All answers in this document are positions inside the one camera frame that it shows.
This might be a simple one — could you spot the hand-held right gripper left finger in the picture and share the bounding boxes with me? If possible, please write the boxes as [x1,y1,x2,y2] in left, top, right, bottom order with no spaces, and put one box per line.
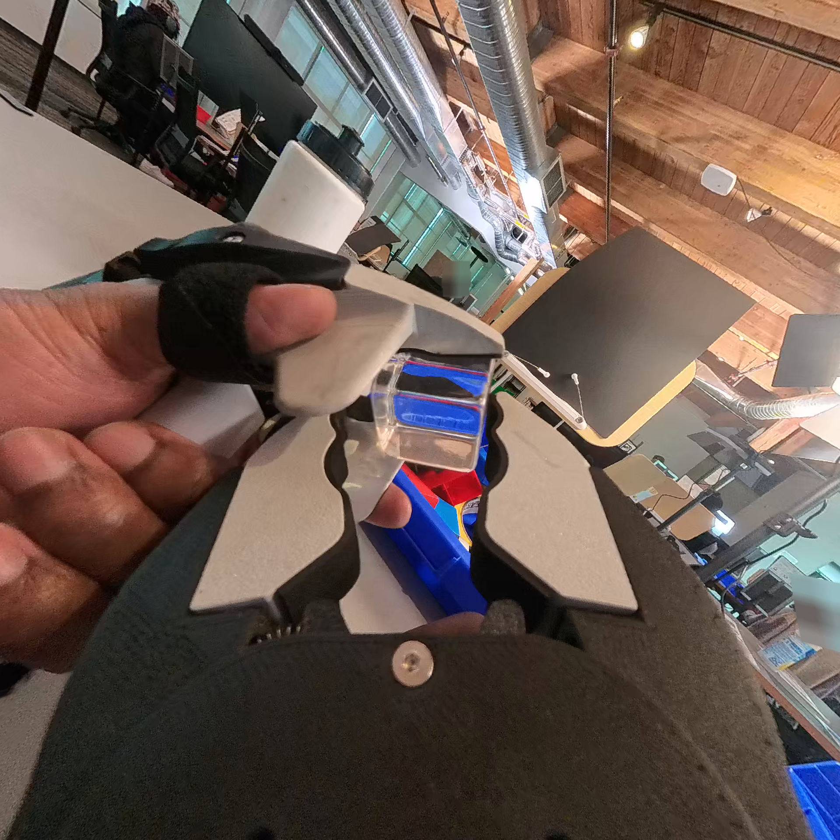
[189,412,363,618]

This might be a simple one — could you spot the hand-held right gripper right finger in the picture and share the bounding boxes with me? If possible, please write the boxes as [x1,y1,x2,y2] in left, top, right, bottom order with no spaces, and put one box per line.
[469,392,639,618]

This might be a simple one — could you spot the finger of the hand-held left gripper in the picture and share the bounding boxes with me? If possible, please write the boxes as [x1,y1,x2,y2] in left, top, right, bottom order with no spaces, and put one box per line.
[270,308,421,521]
[338,266,506,361]

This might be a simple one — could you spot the clear acrylic cube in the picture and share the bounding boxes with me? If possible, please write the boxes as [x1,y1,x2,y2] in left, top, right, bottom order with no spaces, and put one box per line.
[371,353,493,473]

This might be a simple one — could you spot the blue plastic bin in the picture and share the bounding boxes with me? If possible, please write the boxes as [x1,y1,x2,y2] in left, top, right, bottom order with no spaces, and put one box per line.
[361,420,490,618]
[784,761,840,840]

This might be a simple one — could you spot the person's left hand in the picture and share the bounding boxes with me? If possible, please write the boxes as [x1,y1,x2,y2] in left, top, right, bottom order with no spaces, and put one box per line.
[0,281,413,673]

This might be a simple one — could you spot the white bottle black lid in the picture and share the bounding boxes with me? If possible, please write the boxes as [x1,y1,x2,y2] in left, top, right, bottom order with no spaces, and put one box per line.
[246,121,375,253]

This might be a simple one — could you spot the beige board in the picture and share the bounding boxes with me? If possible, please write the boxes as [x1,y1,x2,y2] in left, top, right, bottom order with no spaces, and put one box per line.
[604,453,664,500]
[640,479,716,539]

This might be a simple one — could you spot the red toy block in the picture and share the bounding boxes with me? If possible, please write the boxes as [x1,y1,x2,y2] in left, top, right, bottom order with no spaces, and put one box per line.
[400,462,483,506]

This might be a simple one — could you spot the large black screen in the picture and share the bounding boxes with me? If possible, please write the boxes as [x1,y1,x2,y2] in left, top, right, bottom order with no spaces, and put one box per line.
[182,0,319,155]

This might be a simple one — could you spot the black panel wooden rim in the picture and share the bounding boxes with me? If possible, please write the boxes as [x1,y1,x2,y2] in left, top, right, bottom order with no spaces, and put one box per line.
[491,226,756,447]

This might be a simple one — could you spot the black ceiling pole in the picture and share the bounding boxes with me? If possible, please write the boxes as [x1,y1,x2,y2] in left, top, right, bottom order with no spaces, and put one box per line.
[604,0,619,240]

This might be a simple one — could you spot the small black panel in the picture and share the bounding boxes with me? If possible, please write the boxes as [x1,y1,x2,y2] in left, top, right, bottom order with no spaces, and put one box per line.
[771,314,840,389]

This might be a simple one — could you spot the ceiling spot lamp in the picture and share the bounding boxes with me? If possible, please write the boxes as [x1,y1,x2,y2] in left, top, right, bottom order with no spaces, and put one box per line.
[623,10,660,50]

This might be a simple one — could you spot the duct vent grille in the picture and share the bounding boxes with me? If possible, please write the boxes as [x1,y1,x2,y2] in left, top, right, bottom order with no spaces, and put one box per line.
[539,154,568,207]

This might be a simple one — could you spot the slim silver duct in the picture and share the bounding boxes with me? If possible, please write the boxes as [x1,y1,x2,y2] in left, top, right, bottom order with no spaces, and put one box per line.
[295,0,421,165]
[357,0,460,172]

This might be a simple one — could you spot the silver flexible hose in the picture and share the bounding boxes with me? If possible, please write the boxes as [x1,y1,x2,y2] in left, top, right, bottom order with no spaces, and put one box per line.
[696,361,840,421]

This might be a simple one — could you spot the wide silver ventilation duct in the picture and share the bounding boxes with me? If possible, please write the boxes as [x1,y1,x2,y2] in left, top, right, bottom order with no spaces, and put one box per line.
[456,0,565,211]

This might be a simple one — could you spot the dark post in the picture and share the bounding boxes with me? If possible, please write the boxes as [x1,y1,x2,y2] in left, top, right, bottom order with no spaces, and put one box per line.
[25,0,70,111]

